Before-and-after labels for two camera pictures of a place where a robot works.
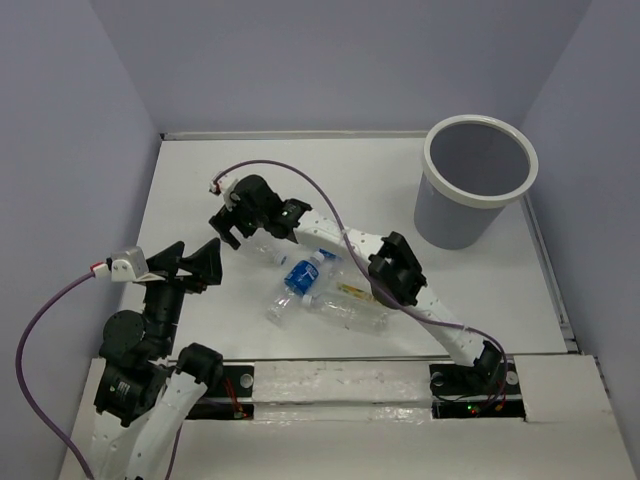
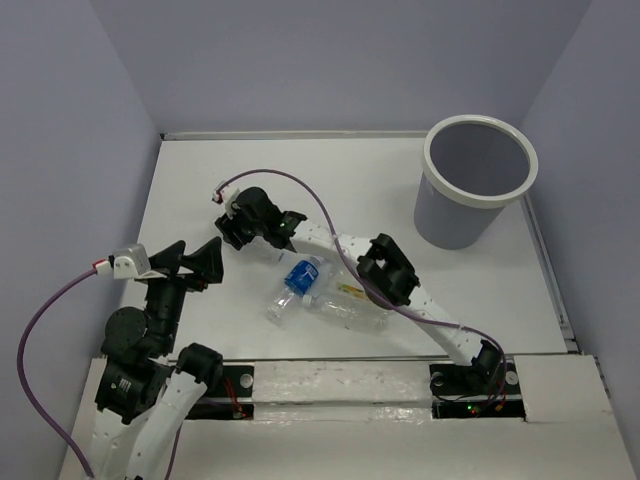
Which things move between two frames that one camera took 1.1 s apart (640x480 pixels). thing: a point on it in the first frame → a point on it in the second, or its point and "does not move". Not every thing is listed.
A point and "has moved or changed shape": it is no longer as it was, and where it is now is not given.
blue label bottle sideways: x=319 y=256 has moved or changed shape
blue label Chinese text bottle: x=300 y=281 does not move
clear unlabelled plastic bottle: x=262 y=251 does not move
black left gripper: x=206 y=262 does not move
